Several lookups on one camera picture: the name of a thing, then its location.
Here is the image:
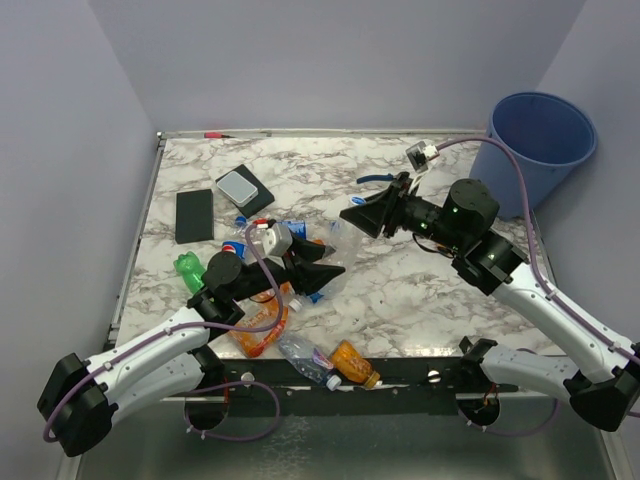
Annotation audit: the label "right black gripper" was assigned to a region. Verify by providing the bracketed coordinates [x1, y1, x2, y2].
[342, 170, 466, 251]

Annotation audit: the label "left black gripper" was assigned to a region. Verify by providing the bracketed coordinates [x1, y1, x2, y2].
[232, 231, 345, 303]

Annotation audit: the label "clear bottle white cap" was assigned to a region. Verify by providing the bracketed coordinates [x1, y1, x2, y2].
[320, 218, 364, 299]

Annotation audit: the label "clear bottle blue label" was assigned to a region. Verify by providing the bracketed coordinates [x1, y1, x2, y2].
[288, 293, 324, 313]

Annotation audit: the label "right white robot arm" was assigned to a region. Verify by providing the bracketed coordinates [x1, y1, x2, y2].
[340, 172, 639, 432]

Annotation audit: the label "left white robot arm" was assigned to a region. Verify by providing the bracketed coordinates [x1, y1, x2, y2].
[37, 240, 346, 457]

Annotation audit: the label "blue plastic bin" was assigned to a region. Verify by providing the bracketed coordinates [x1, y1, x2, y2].
[470, 92, 597, 220]

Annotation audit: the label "clear bottle orange pattern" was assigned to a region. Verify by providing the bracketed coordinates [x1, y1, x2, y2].
[250, 282, 292, 303]

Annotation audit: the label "crushed bottle blue cap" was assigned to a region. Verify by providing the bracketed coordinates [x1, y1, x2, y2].
[234, 216, 307, 239]

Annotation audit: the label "crushed orange label bottle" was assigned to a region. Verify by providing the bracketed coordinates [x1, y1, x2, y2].
[227, 299, 290, 358]

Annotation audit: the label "Pepsi label bottle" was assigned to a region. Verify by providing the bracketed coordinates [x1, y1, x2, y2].
[221, 240, 250, 263]

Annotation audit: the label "black flat box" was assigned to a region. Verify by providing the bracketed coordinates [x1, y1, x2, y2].
[215, 165, 275, 218]

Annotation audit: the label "small clear water bottle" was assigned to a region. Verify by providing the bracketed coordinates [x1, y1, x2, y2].
[276, 332, 342, 391]

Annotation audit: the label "small orange juice bottle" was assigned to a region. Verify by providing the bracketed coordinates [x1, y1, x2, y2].
[330, 340, 380, 389]

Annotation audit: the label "white grey router box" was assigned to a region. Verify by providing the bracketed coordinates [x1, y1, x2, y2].
[216, 171, 258, 207]

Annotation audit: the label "green bear shaped bottle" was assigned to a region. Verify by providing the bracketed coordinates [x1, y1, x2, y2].
[173, 251, 205, 294]

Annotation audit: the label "black foam block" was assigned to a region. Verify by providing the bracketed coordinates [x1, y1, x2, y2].
[174, 189, 214, 244]

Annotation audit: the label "red marker pen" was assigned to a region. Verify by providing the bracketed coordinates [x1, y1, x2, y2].
[203, 132, 235, 139]

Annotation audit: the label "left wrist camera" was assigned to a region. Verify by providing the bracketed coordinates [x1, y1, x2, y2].
[252, 219, 293, 258]

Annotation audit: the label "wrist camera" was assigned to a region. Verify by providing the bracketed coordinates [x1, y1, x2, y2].
[252, 219, 293, 258]
[406, 141, 439, 193]

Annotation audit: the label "blue handled pliers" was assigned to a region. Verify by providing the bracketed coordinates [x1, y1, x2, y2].
[356, 173, 395, 185]

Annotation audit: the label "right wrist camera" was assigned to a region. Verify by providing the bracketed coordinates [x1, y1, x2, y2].
[406, 141, 439, 193]

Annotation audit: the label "black mounting rail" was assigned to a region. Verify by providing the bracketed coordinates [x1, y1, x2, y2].
[164, 339, 519, 419]

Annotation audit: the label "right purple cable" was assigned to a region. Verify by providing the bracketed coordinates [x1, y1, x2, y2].
[434, 135, 640, 436]

